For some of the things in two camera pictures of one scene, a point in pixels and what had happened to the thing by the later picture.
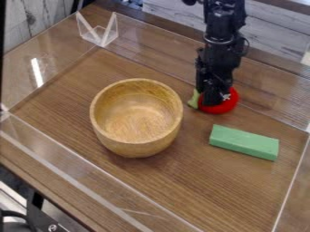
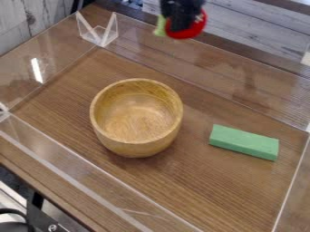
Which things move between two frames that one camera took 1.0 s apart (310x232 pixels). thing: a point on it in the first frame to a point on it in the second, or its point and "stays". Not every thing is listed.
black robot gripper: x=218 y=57 to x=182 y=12
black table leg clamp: x=40 y=222 stays
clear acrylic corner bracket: x=98 y=34 stays
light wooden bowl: x=135 y=115 stays
